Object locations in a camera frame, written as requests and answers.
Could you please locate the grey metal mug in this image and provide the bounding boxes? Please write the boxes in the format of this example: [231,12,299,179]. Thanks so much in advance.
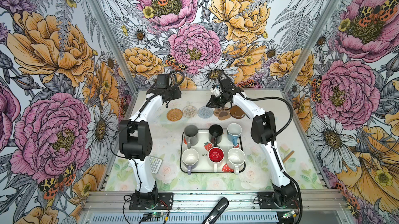
[183,125,198,149]

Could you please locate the multicolour woven round coaster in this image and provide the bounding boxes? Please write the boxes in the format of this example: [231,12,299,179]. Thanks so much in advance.
[182,105,198,119]

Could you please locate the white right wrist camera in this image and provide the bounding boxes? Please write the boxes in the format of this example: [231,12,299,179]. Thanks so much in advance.
[211,85,222,97]

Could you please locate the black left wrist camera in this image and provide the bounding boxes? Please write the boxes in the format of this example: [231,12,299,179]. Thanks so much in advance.
[155,74,171,89]

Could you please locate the wooden stick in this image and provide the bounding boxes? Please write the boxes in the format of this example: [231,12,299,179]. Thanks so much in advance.
[283,150,295,163]

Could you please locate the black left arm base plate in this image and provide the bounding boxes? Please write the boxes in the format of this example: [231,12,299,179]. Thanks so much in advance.
[127,192,174,210]

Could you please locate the white strawberry print tray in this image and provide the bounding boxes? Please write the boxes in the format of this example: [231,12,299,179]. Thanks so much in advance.
[180,128,243,174]

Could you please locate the grey woven round coaster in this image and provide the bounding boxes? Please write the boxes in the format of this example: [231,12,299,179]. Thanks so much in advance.
[197,106,214,119]

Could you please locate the light blue mug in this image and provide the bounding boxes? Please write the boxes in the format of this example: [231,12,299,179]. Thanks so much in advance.
[227,123,242,147]

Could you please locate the black handheld device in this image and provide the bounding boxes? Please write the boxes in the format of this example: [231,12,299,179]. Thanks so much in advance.
[202,197,229,224]

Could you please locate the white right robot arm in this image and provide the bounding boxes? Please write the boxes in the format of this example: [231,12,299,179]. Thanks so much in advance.
[206,78,302,207]

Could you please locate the white mug purple handle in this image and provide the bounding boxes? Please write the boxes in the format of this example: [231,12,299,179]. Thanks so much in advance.
[181,148,200,175]

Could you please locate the aluminium front rail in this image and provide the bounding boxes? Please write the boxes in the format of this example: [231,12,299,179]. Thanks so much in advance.
[82,189,348,214]

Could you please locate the black mug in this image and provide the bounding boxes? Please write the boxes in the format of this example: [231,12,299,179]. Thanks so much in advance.
[208,124,223,147]

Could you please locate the cork paw print coaster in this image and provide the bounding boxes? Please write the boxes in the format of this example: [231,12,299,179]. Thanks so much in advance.
[214,108,231,121]

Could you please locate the scratched brown round wooden coaster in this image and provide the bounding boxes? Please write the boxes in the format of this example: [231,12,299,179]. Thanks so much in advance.
[230,105,246,119]

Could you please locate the white scientific calculator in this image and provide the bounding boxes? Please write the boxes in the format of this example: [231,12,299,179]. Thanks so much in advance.
[148,156,163,174]

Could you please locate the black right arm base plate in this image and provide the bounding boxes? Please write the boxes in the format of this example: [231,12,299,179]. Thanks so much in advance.
[254,191,300,209]

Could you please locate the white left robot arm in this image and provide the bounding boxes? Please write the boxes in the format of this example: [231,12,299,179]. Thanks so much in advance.
[118,85,181,204]

